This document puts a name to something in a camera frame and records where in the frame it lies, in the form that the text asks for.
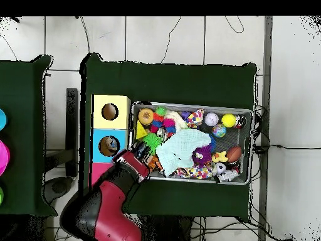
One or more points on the mint green cloth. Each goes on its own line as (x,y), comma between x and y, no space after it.
(180,150)

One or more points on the purple spiky ball with eyes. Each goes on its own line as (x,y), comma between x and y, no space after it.
(202,155)

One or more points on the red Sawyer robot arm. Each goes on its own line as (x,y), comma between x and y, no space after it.
(105,213)

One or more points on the wooden box with three holes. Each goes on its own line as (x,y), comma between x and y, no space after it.
(110,123)

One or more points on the plain green spiky ball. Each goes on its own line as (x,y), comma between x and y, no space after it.
(152,140)

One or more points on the yellow toy cheese wedge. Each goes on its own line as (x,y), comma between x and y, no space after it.
(141,131)

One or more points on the toy burger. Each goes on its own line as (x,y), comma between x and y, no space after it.
(146,116)

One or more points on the black upright panel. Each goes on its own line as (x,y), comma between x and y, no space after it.
(72,125)

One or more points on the yellow rubber duck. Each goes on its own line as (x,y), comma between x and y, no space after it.
(219,157)

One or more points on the white baseball toy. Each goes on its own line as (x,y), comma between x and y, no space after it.
(211,119)

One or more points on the dark green table cloth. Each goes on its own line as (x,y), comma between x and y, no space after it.
(175,82)

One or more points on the globe print ball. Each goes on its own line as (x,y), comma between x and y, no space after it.
(219,130)

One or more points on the brown toy football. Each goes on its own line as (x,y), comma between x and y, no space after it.
(233,154)

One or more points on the yellow ball toy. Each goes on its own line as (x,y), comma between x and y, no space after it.
(228,120)

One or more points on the dark green side table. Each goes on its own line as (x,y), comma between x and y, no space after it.
(22,150)

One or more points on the pink round object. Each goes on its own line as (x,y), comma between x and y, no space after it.
(3,157)

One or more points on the lime green round object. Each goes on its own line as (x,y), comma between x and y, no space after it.
(1,195)

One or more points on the cyan round object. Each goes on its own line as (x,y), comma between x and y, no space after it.
(2,120)

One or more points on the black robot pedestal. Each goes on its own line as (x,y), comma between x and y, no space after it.
(173,231)

